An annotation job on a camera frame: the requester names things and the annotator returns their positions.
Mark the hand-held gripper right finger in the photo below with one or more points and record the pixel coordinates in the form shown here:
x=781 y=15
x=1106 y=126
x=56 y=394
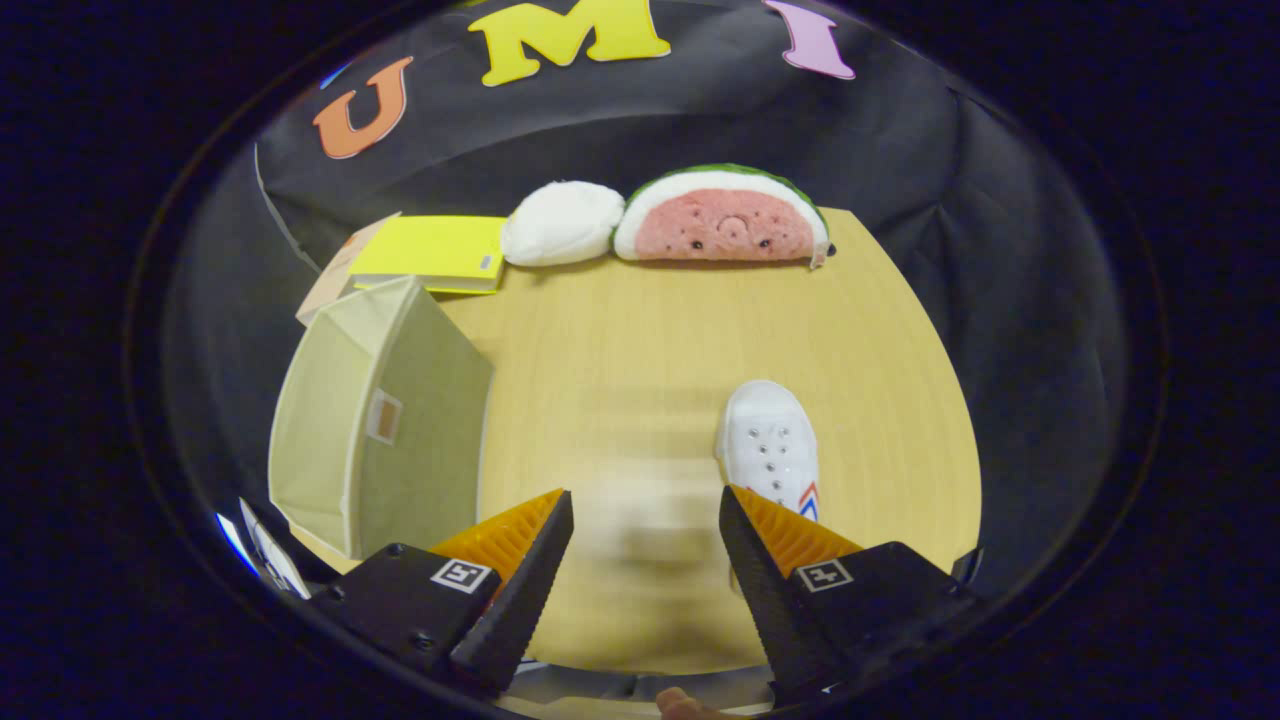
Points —
x=765 y=590

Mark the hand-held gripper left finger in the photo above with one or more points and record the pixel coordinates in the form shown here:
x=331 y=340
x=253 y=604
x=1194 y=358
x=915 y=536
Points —
x=525 y=590

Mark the white canvas shoe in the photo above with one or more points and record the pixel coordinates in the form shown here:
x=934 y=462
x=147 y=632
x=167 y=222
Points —
x=768 y=440

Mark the beige fabric storage box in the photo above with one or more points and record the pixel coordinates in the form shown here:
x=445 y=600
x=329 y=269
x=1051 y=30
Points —
x=420 y=420

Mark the blue printed board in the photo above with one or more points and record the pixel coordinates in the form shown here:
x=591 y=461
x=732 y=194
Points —
x=262 y=555

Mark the yellow book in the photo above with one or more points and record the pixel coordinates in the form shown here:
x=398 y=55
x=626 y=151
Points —
x=430 y=250

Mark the tan book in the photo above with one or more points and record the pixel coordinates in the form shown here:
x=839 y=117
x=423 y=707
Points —
x=330 y=290

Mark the white plush toy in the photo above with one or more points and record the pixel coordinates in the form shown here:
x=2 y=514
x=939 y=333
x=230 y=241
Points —
x=562 y=225

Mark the watermelon slice plush toy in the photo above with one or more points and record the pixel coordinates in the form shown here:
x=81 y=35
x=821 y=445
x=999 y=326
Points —
x=720 y=225

